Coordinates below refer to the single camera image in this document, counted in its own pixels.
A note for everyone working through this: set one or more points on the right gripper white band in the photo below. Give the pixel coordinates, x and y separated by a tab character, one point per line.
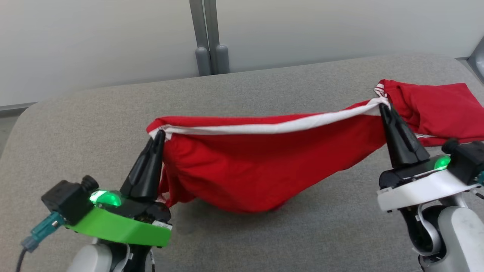
416	189

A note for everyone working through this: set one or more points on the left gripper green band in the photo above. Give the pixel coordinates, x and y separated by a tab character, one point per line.
121	226

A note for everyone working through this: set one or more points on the red basketball jersey white sleeves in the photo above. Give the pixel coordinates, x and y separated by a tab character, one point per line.
442	109

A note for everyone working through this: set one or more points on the red shorts white waistband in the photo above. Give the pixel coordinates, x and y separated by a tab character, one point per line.
245	170

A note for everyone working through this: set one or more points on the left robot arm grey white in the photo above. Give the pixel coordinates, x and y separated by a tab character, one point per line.
89	261

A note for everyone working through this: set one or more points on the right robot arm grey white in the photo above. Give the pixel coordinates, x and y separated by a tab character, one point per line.
461	234

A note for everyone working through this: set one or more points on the grey fabric sofa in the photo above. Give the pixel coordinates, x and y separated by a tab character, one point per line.
264	234

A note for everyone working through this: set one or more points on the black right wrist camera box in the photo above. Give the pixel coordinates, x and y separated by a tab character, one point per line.
467	160

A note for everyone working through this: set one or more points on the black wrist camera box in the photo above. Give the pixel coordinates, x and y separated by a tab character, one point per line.
467	160
66	200

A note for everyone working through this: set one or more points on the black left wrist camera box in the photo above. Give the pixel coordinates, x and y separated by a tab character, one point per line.
66	200

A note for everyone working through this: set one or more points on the grey metal bracket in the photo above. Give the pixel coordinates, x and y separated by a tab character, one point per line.
478	60

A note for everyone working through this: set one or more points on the dark grey wall skirting rail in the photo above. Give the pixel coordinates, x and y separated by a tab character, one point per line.
17	107

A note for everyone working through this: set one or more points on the grey partition frame post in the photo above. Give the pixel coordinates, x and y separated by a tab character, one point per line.
205	26

